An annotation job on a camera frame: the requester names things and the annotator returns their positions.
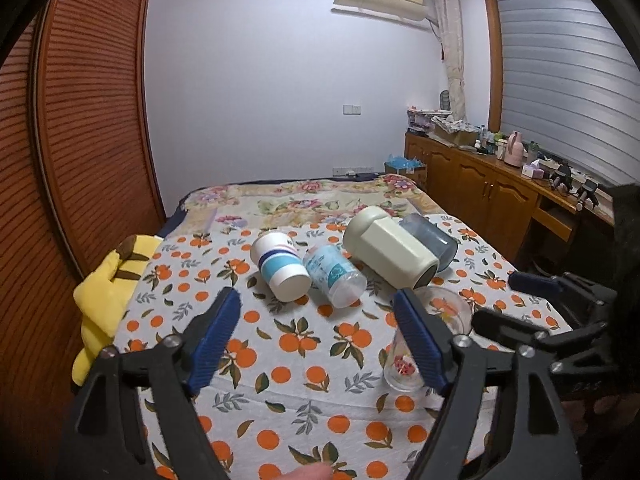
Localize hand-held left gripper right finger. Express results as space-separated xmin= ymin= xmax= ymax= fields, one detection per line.
xmin=392 ymin=287 xmax=584 ymax=480

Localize cream lidded cup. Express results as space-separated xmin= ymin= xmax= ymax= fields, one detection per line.
xmin=342 ymin=205 xmax=440 ymax=291

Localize wooden louvred wardrobe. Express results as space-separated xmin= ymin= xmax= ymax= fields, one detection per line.
xmin=0 ymin=0 xmax=169 ymax=480

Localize person's left hand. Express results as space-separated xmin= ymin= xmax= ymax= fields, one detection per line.
xmin=280 ymin=462 xmax=334 ymax=480

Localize white cup blue stripes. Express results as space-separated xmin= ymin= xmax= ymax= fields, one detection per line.
xmin=250 ymin=231 xmax=312 ymax=304

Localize black clamp tool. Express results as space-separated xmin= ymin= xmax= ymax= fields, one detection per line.
xmin=549 ymin=159 xmax=574 ymax=193
xmin=574 ymin=180 xmax=602 ymax=212

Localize wooden sideboard cabinet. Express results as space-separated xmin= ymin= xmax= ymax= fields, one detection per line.
xmin=404 ymin=131 xmax=617 ymax=267

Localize grey window blind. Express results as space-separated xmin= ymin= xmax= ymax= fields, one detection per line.
xmin=494 ymin=0 xmax=640 ymax=187

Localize pink thermos jug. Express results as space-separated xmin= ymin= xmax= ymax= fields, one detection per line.
xmin=504 ymin=130 xmax=526 ymax=167

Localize orange fruit print bedsheet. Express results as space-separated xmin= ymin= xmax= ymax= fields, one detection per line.
xmin=111 ymin=212 xmax=576 ymax=480

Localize yellow plush toy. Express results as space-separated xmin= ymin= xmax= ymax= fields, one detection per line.
xmin=71 ymin=232 xmax=163 ymax=387

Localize cream curtain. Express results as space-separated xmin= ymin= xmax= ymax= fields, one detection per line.
xmin=430 ymin=0 xmax=469 ymax=117

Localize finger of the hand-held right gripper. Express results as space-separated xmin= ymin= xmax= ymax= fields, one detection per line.
xmin=471 ymin=307 xmax=612 ymax=357
xmin=508 ymin=270 xmax=621 ymax=312

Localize clear plastic cup blue print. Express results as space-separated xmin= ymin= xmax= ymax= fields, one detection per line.
xmin=302 ymin=245 xmax=367 ymax=309

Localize cardboard box with blue bags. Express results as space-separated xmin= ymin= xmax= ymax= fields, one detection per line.
xmin=383 ymin=157 xmax=429 ymax=187

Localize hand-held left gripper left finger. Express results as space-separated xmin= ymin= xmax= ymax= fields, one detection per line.
xmin=60 ymin=286 xmax=242 ymax=480

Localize open cardboard box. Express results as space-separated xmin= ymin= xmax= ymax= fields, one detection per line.
xmin=431 ymin=115 xmax=480 ymax=147

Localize floral quilt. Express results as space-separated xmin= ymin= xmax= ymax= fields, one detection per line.
xmin=176 ymin=174 xmax=442 ymax=237

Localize grey translucent cup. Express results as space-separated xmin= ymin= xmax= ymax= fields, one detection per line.
xmin=399 ymin=212 xmax=459 ymax=275

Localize clear glass cup flower print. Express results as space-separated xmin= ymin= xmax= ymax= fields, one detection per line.
xmin=382 ymin=287 xmax=474 ymax=392

